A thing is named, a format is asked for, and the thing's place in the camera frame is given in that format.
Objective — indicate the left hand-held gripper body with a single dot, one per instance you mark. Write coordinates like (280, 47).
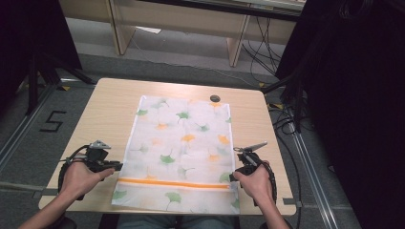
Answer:
(95, 156)

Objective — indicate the metal floor rail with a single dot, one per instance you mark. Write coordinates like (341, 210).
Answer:
(313, 178)
(22, 130)

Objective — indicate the grey tape strip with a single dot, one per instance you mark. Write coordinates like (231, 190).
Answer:
(44, 192)
(291, 202)

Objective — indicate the light wooden desk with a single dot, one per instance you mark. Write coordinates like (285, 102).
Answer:
(178, 19)

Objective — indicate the black curtain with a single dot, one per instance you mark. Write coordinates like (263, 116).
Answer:
(356, 95)
(28, 38)

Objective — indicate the person's left hand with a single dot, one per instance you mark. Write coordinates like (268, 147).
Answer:
(79, 178)

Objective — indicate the black metal stand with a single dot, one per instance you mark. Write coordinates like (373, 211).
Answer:
(33, 82)
(297, 105)

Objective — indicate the dark round table grommet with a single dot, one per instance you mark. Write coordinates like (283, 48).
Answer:
(215, 98)

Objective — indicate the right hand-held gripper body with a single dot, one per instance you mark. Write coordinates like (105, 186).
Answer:
(251, 163)

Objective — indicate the white leaf print cloth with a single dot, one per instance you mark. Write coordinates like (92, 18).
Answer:
(178, 136)

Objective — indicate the white paper sheet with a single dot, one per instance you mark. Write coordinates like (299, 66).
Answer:
(149, 30)

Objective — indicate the light wooden table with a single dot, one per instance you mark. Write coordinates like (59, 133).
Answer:
(108, 105)

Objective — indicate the person's blue jeans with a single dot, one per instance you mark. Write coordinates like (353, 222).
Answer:
(178, 222)

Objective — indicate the person's right hand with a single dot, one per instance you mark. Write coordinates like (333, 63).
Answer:
(258, 186)

